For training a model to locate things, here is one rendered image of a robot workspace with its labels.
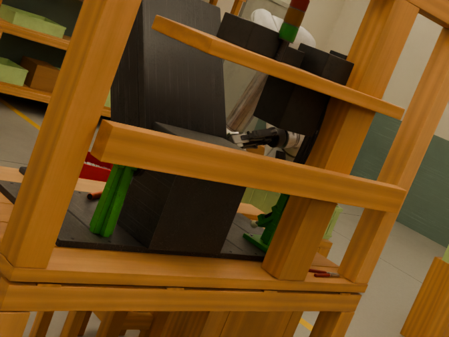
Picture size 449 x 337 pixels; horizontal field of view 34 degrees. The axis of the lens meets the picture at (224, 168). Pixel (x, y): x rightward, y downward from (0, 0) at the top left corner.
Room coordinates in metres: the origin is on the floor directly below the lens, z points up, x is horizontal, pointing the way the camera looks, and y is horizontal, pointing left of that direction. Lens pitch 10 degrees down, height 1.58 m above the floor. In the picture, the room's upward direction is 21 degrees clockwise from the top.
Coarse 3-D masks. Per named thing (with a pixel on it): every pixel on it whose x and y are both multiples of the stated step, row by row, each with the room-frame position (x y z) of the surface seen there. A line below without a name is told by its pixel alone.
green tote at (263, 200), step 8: (248, 192) 3.51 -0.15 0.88; (256, 192) 3.48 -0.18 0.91; (264, 192) 3.44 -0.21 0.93; (272, 192) 3.40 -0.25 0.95; (248, 200) 3.50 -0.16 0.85; (256, 200) 3.46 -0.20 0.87; (264, 200) 3.43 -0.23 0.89; (272, 200) 3.39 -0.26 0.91; (264, 208) 3.41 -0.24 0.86; (336, 208) 3.58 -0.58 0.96; (336, 216) 3.60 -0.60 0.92; (328, 224) 3.58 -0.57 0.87; (328, 232) 3.59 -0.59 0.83
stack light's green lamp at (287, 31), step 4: (284, 24) 2.12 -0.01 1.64; (288, 24) 2.11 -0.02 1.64; (280, 28) 2.13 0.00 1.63; (284, 28) 2.11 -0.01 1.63; (288, 28) 2.11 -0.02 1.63; (292, 28) 2.11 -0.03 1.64; (296, 28) 2.11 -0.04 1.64; (280, 32) 2.12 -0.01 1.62; (284, 32) 2.11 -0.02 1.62; (288, 32) 2.11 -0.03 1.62; (292, 32) 2.11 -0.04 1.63; (296, 32) 2.12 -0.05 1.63; (280, 36) 2.11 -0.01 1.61; (284, 36) 2.11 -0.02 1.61; (288, 36) 2.11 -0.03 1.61; (292, 36) 2.11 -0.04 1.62; (288, 40) 2.11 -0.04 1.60; (292, 40) 2.12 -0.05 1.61
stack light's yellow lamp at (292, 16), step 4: (288, 8) 2.13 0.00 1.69; (292, 8) 2.11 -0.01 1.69; (288, 12) 2.12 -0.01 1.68; (292, 12) 2.11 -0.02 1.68; (296, 12) 2.11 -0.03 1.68; (300, 12) 2.11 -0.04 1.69; (288, 16) 2.11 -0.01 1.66; (292, 16) 2.11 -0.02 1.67; (296, 16) 2.11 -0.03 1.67; (300, 16) 2.11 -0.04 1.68; (284, 20) 2.12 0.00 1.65; (288, 20) 2.11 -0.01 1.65; (292, 20) 2.11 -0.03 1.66; (296, 20) 2.11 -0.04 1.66; (300, 20) 2.12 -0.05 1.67; (292, 24) 2.11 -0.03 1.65; (296, 24) 2.11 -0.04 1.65; (300, 24) 2.12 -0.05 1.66
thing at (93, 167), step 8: (88, 152) 2.90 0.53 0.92; (88, 160) 2.91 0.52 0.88; (96, 160) 2.93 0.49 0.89; (88, 168) 2.70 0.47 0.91; (96, 168) 2.72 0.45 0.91; (104, 168) 2.74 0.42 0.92; (80, 176) 2.69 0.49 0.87; (88, 176) 2.71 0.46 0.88; (96, 176) 2.73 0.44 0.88; (104, 176) 2.74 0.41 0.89
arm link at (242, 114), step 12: (300, 36) 3.16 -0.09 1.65; (312, 36) 3.23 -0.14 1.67; (252, 84) 3.26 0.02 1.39; (264, 84) 3.23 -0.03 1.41; (252, 96) 3.25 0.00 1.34; (240, 108) 3.28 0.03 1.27; (252, 108) 3.27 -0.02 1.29; (228, 120) 3.32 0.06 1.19; (240, 120) 3.29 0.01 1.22; (228, 132) 3.30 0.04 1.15; (240, 132) 3.32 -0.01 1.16
